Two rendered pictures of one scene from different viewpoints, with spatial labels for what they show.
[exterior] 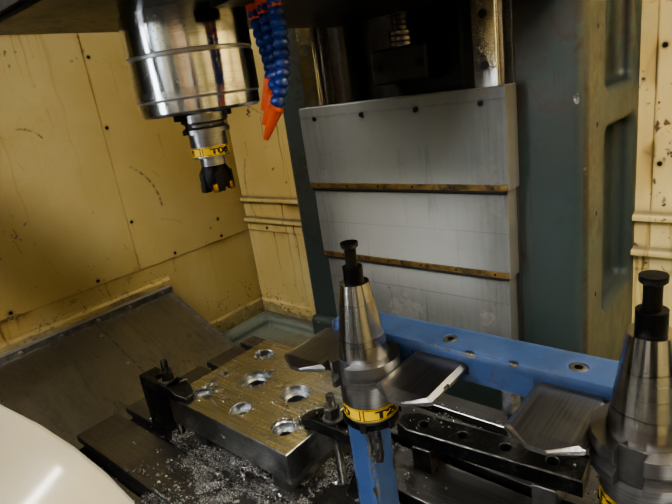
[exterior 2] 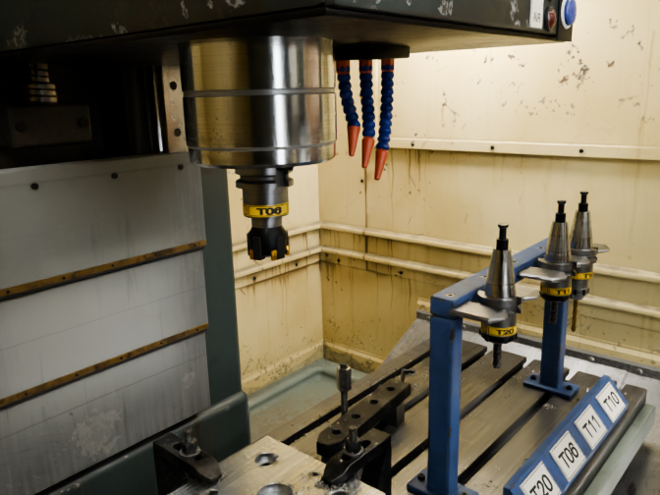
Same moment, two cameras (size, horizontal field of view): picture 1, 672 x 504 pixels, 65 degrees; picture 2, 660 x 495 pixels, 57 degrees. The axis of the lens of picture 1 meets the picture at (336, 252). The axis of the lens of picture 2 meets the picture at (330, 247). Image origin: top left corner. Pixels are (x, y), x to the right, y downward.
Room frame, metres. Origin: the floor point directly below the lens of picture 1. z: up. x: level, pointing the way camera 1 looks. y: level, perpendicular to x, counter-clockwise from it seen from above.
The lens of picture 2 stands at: (0.68, 0.81, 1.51)
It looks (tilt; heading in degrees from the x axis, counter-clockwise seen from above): 14 degrees down; 268
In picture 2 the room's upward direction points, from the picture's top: 2 degrees counter-clockwise
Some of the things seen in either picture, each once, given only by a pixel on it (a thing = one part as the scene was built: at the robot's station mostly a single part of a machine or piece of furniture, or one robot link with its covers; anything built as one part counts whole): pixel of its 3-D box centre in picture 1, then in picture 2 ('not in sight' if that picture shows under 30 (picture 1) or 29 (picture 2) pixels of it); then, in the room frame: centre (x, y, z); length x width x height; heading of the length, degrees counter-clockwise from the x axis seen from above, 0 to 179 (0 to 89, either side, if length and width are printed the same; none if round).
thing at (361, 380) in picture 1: (365, 364); (499, 302); (0.42, -0.01, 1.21); 0.06 x 0.06 x 0.03
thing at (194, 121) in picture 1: (204, 122); (264, 174); (0.73, 0.15, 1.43); 0.06 x 0.06 x 0.03
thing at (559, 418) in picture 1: (554, 420); (544, 274); (0.31, -0.13, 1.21); 0.07 x 0.05 x 0.01; 137
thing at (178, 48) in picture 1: (192, 64); (260, 103); (0.73, 0.15, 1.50); 0.16 x 0.16 x 0.12
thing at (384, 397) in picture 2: (485, 460); (365, 424); (0.60, -0.16, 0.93); 0.26 x 0.05 x 0.06; 52
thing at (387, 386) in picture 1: (418, 380); (516, 292); (0.38, -0.05, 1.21); 0.07 x 0.05 x 0.01; 137
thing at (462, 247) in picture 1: (405, 224); (87, 318); (1.06, -0.15, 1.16); 0.48 x 0.05 x 0.51; 47
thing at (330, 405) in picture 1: (340, 440); (357, 470); (0.63, 0.03, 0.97); 0.13 x 0.03 x 0.15; 47
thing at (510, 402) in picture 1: (511, 420); (344, 395); (0.63, -0.21, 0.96); 0.03 x 0.03 x 0.13
